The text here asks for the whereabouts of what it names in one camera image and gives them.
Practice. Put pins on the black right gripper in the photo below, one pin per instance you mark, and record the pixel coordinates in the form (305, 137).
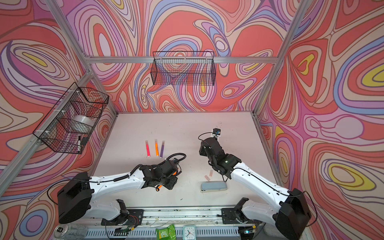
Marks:
(208, 145)

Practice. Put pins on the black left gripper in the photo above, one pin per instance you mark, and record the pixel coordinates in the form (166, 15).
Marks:
(167, 181)

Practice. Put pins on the purple pen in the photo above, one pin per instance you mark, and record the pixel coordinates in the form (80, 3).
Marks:
(162, 149)

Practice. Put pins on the pink highlighter pen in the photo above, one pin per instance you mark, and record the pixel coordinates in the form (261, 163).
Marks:
(148, 148)

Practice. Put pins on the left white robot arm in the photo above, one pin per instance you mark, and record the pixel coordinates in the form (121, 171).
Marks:
(79, 197)

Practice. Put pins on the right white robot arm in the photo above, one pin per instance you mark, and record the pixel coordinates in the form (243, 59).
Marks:
(287, 209)

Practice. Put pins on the grey pencil case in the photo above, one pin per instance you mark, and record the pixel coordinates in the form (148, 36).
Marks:
(215, 186)

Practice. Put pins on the green snack packet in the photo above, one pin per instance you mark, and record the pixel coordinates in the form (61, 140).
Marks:
(168, 233)

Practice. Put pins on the small white clock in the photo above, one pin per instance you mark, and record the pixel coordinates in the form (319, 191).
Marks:
(189, 232)

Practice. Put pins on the black marker in basket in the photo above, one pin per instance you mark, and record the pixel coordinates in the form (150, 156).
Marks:
(79, 145)

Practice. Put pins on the silver drink can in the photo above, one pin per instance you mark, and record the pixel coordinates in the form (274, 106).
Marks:
(70, 232)

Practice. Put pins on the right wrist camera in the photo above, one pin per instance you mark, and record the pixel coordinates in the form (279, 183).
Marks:
(216, 132)

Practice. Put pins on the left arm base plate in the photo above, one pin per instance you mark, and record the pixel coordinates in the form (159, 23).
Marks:
(132, 218)

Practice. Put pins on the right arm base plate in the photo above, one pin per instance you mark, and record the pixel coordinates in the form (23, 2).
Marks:
(232, 216)

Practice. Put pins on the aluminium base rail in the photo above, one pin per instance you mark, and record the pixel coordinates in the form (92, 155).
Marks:
(208, 225)

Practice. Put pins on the back black wire basket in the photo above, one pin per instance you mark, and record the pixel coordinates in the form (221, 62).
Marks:
(183, 68)

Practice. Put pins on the black wire basket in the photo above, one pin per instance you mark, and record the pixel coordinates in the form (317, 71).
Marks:
(183, 68)
(56, 133)

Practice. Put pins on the left black wire basket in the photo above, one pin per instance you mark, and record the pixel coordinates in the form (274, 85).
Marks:
(56, 133)

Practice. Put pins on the aluminium frame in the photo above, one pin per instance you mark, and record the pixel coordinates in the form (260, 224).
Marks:
(38, 64)

